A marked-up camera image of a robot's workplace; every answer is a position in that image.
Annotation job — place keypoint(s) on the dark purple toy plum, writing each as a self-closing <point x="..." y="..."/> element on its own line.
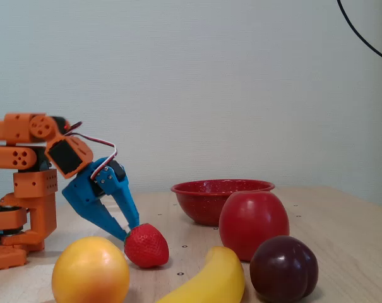
<point x="282" y="268"/>

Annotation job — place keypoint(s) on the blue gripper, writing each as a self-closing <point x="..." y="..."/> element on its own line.
<point x="83" y="190"/>

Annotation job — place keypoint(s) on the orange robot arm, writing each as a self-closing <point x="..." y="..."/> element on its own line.
<point x="36" y="186"/>

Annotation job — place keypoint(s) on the yellow toy banana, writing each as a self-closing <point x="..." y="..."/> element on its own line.
<point x="216" y="277"/>

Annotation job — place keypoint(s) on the yellow orange toy peach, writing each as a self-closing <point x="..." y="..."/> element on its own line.
<point x="89" y="271"/>

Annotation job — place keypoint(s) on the red speckled enamel bowl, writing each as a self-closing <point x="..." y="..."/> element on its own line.
<point x="203" y="205"/>

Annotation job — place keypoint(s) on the red toy strawberry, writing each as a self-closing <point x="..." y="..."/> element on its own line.
<point x="146" y="246"/>

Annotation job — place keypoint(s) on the red toy apple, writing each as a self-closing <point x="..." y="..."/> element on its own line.
<point x="250" y="224"/>

